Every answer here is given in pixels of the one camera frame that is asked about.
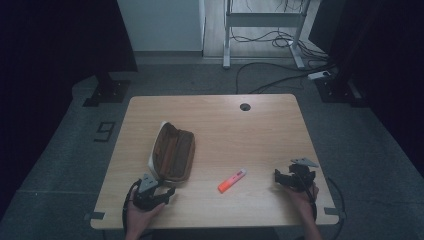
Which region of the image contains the person's right hand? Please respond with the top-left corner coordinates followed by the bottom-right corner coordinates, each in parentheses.
top-left (285, 183), bottom-right (320, 216)

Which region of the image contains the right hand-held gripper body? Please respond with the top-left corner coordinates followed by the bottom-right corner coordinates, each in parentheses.
top-left (287, 157), bottom-right (320, 193)

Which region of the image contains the person's left hand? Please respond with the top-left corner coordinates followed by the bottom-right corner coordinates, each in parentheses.
top-left (126, 188), bottom-right (166, 235)

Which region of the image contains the open brown pencil case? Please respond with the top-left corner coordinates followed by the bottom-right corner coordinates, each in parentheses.
top-left (147, 120), bottom-right (197, 184)

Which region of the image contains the orange highlighter pen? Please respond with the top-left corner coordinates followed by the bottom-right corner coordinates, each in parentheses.
top-left (217, 168), bottom-right (248, 194)

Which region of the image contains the tangle of black floor cables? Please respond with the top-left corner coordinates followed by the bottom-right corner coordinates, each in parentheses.
top-left (229, 28), bottom-right (329, 63)

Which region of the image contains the white power strip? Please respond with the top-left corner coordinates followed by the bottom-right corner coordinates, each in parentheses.
top-left (307, 70), bottom-right (332, 81)

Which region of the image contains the dark curtain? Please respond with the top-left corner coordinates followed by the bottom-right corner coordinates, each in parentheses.
top-left (308, 0), bottom-right (424, 178)
top-left (0, 0), bottom-right (139, 214)

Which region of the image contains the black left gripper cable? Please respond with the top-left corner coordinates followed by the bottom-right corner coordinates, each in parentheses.
top-left (121, 178), bottom-right (143, 236)

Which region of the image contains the long black floor cable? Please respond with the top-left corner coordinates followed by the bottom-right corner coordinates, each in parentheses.
top-left (235, 61), bottom-right (338, 95)

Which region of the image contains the white metal desk frame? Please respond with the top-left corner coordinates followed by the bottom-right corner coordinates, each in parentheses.
top-left (222, 0), bottom-right (313, 70)

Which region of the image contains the white cabinet panel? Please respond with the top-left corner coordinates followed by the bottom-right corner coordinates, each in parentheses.
top-left (116, 0), bottom-right (207, 53)

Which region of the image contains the black stand base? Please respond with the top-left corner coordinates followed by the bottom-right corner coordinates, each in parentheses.
top-left (82, 71), bottom-right (132, 108)
top-left (314, 74), bottom-right (363, 104)

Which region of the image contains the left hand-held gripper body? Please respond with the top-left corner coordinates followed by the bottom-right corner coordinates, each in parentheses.
top-left (132, 173), bottom-right (164, 211)

